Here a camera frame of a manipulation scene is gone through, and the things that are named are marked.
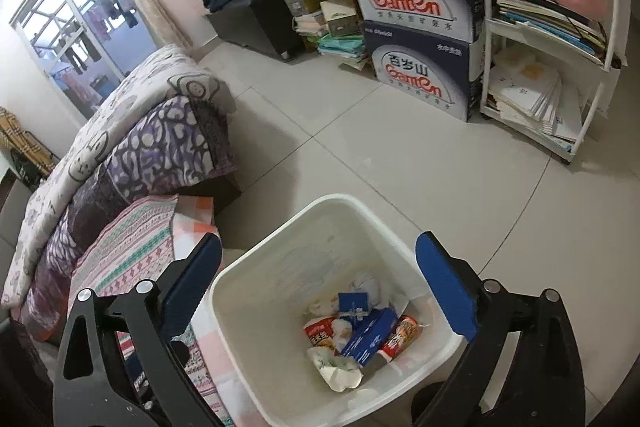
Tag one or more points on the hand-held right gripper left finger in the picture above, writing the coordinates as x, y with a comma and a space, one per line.
192, 287

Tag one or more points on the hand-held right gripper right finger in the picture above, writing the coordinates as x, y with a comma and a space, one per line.
445, 287

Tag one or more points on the red snack packet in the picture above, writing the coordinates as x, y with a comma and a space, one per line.
400, 337

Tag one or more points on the white paper ball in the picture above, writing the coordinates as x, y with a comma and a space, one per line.
367, 284

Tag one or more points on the large blue cardboard box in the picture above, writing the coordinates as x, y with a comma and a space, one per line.
367, 337

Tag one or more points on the small blue box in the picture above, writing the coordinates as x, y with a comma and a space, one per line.
352, 302

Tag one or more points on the printed white tissue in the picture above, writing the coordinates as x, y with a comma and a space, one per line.
342, 329

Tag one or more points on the white plastic trash bin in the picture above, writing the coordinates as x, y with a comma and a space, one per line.
300, 247

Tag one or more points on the red and white cup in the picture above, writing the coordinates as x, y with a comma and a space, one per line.
317, 332

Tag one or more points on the pink checked cloth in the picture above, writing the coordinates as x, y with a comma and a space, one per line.
192, 217

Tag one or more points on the patterned striped tablecloth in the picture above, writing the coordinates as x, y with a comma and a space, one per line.
135, 247

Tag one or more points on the purple patterned blanket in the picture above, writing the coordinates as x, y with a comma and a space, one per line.
150, 142

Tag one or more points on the black bag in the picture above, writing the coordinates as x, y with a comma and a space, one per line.
27, 169

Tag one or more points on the stack of white booklets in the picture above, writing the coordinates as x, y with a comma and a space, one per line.
530, 92

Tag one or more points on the yellow plaid scarf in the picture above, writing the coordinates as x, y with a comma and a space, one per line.
25, 137

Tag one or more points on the glass balcony door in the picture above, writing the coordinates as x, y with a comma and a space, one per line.
135, 42

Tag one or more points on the stack of flat books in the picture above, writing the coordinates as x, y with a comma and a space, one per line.
340, 44

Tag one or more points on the dark storage bench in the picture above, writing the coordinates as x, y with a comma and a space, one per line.
270, 22

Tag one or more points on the row of hanging clothes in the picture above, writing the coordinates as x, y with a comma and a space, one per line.
107, 14

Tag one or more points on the beige storage box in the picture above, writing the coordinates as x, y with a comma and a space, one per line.
340, 19

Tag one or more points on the stack of thin books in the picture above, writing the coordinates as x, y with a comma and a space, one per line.
545, 17

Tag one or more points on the small grey storage box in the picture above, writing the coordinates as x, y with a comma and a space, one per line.
297, 4

